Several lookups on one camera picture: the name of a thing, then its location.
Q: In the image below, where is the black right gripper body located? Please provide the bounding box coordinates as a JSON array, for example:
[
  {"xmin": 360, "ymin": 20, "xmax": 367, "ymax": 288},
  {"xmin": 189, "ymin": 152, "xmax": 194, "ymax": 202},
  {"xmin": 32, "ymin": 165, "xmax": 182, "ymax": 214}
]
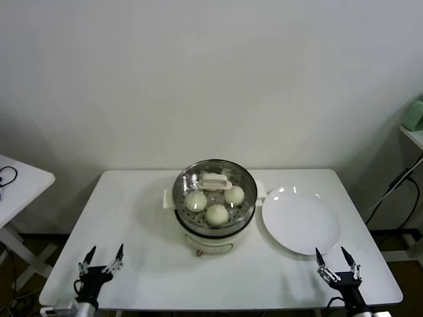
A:
[{"xmin": 332, "ymin": 271, "xmax": 367, "ymax": 310}]

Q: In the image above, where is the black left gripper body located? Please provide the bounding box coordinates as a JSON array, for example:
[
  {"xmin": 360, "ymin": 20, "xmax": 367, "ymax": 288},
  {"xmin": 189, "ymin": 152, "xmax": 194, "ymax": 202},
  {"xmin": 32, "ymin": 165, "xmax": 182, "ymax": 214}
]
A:
[{"xmin": 77, "ymin": 266, "xmax": 114, "ymax": 304}]

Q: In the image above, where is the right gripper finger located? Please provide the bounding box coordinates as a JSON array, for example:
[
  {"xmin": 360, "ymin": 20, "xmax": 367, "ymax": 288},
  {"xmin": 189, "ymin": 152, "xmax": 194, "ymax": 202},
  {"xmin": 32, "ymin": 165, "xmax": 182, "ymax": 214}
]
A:
[
  {"xmin": 341, "ymin": 247, "xmax": 362, "ymax": 281},
  {"xmin": 315, "ymin": 248, "xmax": 340, "ymax": 283}
]

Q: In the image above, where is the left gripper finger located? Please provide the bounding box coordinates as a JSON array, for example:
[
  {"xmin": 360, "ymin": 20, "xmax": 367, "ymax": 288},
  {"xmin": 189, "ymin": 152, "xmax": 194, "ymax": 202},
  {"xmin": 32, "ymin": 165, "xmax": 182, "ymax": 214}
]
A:
[
  {"xmin": 102, "ymin": 244, "xmax": 124, "ymax": 274},
  {"xmin": 78, "ymin": 246, "xmax": 97, "ymax": 275}
]

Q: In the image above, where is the white steamed baozi bun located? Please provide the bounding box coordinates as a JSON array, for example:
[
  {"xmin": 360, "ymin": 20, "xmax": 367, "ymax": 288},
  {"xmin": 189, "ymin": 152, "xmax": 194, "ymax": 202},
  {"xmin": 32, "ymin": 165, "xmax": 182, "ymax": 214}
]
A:
[
  {"xmin": 206, "ymin": 203, "xmax": 229, "ymax": 228},
  {"xmin": 184, "ymin": 192, "xmax": 208, "ymax": 213},
  {"xmin": 223, "ymin": 185, "xmax": 246, "ymax": 206}
]

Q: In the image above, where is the glass lid with cream handle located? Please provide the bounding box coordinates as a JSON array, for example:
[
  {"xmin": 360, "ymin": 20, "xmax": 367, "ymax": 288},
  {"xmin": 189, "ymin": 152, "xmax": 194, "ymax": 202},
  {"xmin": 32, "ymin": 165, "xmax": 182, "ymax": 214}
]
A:
[{"xmin": 172, "ymin": 160, "xmax": 258, "ymax": 229}]

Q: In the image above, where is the stainless steel steamer basket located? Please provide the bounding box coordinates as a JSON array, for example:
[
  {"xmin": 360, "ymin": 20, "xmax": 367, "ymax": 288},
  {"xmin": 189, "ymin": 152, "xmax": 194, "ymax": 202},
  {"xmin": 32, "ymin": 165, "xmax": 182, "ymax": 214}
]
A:
[{"xmin": 163, "ymin": 159, "xmax": 267, "ymax": 236}]

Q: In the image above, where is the white round plate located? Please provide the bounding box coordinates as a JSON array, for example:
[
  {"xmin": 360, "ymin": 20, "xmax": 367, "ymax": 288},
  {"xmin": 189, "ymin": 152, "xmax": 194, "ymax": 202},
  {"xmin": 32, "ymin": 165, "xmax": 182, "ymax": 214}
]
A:
[{"xmin": 262, "ymin": 186, "xmax": 342, "ymax": 256}]

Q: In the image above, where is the cream electric cooking pot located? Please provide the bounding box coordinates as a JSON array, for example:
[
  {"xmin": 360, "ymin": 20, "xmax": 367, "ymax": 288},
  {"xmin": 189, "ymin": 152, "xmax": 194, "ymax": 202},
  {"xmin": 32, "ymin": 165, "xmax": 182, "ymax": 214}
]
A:
[{"xmin": 174, "ymin": 204, "xmax": 257, "ymax": 257}]

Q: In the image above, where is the white folding side table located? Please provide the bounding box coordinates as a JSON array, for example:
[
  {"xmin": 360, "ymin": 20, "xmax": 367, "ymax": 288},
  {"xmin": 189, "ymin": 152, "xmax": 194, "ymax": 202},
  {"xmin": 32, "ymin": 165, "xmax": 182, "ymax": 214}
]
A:
[{"xmin": 0, "ymin": 154, "xmax": 56, "ymax": 291}]

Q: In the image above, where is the pale green appliance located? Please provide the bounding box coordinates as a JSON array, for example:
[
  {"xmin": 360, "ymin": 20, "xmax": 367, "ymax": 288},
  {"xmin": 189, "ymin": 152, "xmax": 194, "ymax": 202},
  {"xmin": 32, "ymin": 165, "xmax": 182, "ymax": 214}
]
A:
[{"xmin": 403, "ymin": 95, "xmax": 423, "ymax": 131}]

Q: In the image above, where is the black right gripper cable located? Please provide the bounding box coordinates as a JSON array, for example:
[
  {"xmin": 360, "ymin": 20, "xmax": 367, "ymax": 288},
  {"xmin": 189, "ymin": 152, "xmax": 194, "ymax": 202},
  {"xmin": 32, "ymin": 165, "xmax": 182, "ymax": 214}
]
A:
[{"xmin": 325, "ymin": 296, "xmax": 346, "ymax": 317}]

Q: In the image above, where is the thin black looped cable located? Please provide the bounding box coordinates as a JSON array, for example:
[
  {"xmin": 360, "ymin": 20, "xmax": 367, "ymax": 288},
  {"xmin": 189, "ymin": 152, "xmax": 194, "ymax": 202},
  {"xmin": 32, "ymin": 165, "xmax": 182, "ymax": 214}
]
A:
[{"xmin": 0, "ymin": 164, "xmax": 19, "ymax": 189}]

